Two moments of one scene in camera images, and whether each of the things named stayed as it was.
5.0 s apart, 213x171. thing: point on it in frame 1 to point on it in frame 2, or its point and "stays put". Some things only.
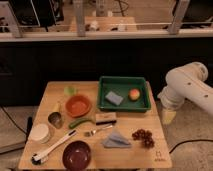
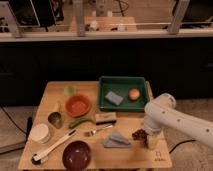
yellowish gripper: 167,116 to 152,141
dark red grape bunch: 146,138 stays put
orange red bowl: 78,106 stays put
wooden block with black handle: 105,118 stays put
